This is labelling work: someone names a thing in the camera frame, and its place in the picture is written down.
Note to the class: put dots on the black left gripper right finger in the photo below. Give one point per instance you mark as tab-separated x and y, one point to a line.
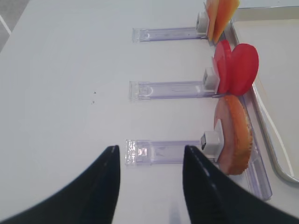
213	198

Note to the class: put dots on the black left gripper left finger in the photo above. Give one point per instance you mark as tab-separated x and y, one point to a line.
90	199

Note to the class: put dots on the bread bun slice left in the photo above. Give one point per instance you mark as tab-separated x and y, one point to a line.
237	132

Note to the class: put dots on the red tomato slice outer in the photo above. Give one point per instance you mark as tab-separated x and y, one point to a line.
223	56

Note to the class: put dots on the red tomato slice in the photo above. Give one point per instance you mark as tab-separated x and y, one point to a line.
223	56
245	64

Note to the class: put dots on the red tomato slice inner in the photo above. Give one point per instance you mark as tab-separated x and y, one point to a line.
245	64

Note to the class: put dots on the orange cheese slice inner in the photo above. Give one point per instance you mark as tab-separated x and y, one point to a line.
226	9

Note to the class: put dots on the orange cheese slice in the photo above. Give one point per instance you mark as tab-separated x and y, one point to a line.
226	9
211	10

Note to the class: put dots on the orange cheese slice outer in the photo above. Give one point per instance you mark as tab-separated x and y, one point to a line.
211	10

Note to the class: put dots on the white pusher block bottom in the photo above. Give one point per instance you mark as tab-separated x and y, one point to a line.
210	143

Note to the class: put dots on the white pusher block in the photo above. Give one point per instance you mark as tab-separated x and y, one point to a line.
202	22
210	143
211	79

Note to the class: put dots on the clear acrylic left rack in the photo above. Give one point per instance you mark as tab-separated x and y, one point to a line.
255	173

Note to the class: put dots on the white pusher block middle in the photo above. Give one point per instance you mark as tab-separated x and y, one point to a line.
211	79

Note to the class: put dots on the white pusher block top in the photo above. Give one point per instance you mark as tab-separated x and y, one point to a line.
202	22

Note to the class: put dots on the white metal tray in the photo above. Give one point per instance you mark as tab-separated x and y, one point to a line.
274	31

